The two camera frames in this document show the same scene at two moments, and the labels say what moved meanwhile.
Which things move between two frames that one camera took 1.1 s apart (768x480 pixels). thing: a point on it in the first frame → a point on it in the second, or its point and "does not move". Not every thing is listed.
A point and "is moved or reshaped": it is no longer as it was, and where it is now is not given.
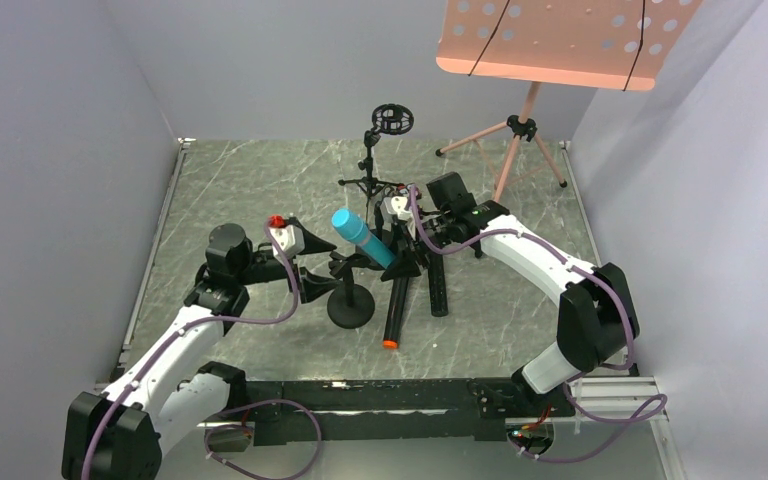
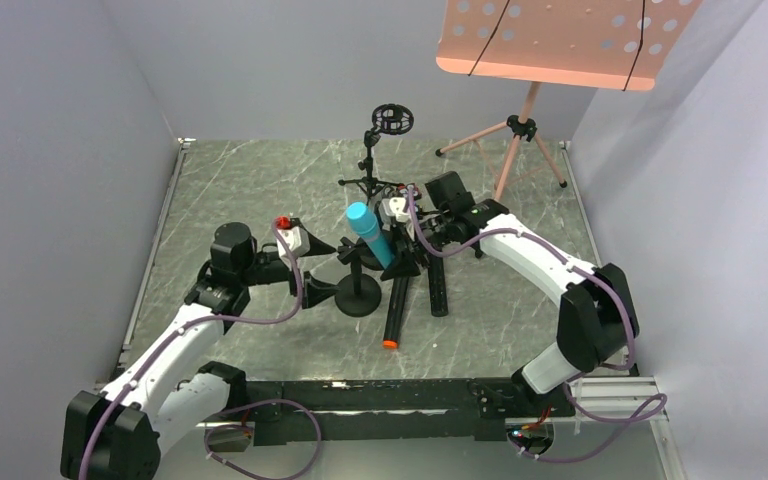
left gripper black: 297,264 does not move
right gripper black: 413,240 does not move
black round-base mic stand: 353,306 is moved or reshaped
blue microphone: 357,229 is moved or reshaped
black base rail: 317,411 does not move
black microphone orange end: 394,314 does not move
